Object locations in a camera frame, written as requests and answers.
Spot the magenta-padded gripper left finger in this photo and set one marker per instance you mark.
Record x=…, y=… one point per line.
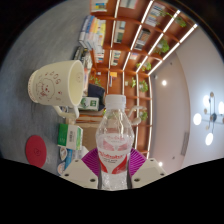
x=78, y=171

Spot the cream mug with print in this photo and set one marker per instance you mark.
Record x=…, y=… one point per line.
x=56, y=85

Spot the beige chair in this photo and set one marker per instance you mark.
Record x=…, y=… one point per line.
x=89, y=138

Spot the round recessed ceiling light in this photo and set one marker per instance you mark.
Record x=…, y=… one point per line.
x=164, y=82
x=160, y=163

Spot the dark blue chair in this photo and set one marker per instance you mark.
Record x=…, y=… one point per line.
x=96, y=91

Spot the green and white carton box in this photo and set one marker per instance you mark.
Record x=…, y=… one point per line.
x=89, y=103
x=69, y=136

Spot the clear plastic water bottle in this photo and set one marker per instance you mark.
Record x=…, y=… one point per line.
x=114, y=146

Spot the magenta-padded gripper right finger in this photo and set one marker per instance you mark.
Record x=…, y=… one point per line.
x=148, y=170

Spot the ceiling lamp with round globes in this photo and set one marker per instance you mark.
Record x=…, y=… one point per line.
x=213, y=117

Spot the flat round red coaster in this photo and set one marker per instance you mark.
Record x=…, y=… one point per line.
x=36, y=151

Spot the wooden shelf unit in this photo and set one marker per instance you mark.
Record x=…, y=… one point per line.
x=130, y=50

